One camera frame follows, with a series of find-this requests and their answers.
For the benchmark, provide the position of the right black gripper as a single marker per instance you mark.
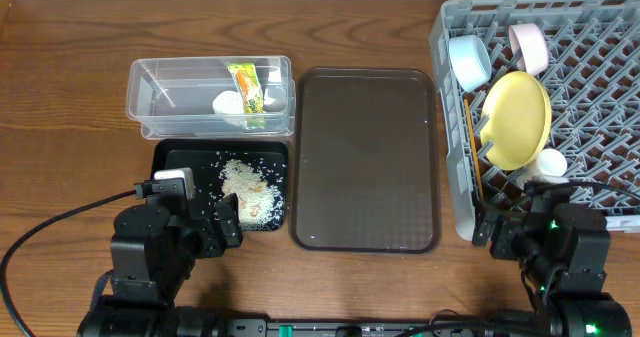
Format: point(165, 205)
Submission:
point(498, 232)

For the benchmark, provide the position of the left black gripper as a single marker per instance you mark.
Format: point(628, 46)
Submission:
point(220, 227)

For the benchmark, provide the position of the small white cup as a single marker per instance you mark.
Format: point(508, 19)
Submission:
point(548, 162)

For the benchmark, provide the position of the wooden chopstick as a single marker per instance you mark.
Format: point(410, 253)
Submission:
point(474, 151)

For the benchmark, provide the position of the yellow round plate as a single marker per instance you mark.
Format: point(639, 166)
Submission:
point(518, 109)

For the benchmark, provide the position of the white tissue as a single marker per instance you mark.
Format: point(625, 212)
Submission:
point(229, 104)

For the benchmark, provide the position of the green orange snack wrapper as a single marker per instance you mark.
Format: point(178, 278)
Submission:
point(247, 83)

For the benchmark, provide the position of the light blue bowl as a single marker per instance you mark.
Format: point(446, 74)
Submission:
point(470, 61)

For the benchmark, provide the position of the white bowl with rice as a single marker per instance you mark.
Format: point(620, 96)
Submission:
point(528, 41)

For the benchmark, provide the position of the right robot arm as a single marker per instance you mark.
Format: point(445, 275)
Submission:
point(561, 248)

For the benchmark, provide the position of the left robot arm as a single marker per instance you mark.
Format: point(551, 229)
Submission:
point(154, 249)

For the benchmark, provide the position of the black plastic waste tray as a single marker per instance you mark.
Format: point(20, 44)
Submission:
point(180, 153)

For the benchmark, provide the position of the clear plastic waste bin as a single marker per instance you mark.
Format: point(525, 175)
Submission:
point(172, 97)

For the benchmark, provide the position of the grey dishwasher rack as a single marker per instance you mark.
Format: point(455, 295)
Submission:
point(593, 83)

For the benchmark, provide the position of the pile of rice leftovers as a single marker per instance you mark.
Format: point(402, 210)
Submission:
point(258, 179)

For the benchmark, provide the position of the brown plastic serving tray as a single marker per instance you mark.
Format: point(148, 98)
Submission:
point(367, 174)

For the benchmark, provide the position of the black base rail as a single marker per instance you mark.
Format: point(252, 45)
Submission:
point(254, 327)

